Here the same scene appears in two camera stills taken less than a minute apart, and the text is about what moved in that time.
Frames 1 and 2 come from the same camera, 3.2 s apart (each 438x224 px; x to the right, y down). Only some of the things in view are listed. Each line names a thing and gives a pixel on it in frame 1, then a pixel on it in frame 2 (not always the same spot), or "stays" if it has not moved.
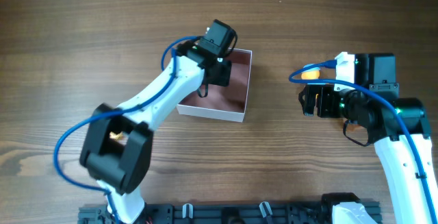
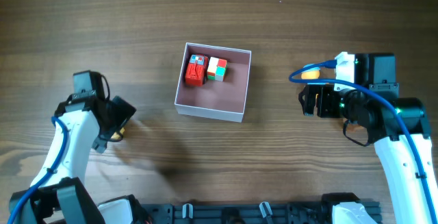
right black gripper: (324, 101) stays
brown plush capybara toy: (354, 127) stays
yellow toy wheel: (116, 136) stays
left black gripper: (222, 79) to (122, 112)
